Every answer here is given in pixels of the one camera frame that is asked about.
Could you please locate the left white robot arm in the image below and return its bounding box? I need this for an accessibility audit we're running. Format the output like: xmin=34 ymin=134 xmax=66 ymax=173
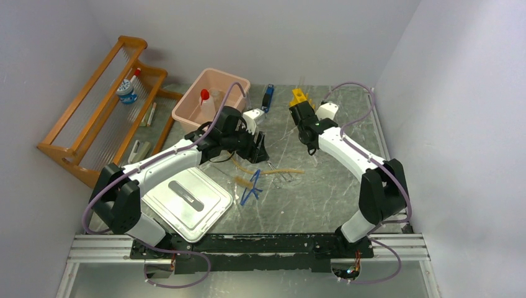
xmin=82 ymin=106 xmax=269 ymax=258

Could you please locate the aluminium frame rail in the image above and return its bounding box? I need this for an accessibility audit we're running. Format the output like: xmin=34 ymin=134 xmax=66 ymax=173
xmin=58 ymin=233 xmax=441 ymax=297

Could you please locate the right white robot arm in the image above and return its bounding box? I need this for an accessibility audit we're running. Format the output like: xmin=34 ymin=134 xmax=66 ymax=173
xmin=289 ymin=101 xmax=409 ymax=257

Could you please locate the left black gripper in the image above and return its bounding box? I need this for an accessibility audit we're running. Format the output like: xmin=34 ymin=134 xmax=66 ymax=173
xmin=221 ymin=121 xmax=269 ymax=163

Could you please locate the white bin lid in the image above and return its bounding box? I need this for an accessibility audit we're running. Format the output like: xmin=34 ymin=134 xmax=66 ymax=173
xmin=143 ymin=167 xmax=233 ymax=243

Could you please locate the blue stapler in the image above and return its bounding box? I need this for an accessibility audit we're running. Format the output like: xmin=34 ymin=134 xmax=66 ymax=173
xmin=261 ymin=84 xmax=275 ymax=113

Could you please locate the wooden drying rack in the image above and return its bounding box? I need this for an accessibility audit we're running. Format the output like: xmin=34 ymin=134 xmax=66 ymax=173
xmin=37 ymin=35 xmax=182 ymax=188

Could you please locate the red cap wash bottle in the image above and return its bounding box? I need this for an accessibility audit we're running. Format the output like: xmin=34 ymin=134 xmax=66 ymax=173
xmin=200 ymin=89 xmax=216 ymax=121

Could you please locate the red capped marker pen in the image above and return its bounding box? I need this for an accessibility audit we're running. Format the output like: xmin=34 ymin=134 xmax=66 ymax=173
xmin=130 ymin=68 xmax=141 ymax=83

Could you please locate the blue white round container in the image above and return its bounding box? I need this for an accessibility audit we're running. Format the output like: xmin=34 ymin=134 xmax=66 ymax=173
xmin=115 ymin=79 xmax=138 ymax=104

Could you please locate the yellow test tube rack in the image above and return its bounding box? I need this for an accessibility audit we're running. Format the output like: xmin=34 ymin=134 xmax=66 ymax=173
xmin=288 ymin=88 xmax=315 ymax=109

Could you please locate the pink plastic bin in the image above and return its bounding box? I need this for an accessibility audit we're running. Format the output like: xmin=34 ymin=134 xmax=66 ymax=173
xmin=171 ymin=68 xmax=251 ymax=135

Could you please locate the test tube brush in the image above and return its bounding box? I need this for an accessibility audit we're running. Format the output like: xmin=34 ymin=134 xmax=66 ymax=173
xmin=234 ymin=176 xmax=253 ymax=188

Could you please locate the white marker pen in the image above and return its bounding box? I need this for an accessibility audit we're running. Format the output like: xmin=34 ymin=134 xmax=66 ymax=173
xmin=146 ymin=102 xmax=157 ymax=127

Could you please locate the black mounting rail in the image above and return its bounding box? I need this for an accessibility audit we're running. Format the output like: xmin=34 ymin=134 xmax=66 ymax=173
xmin=130 ymin=232 xmax=374 ymax=274

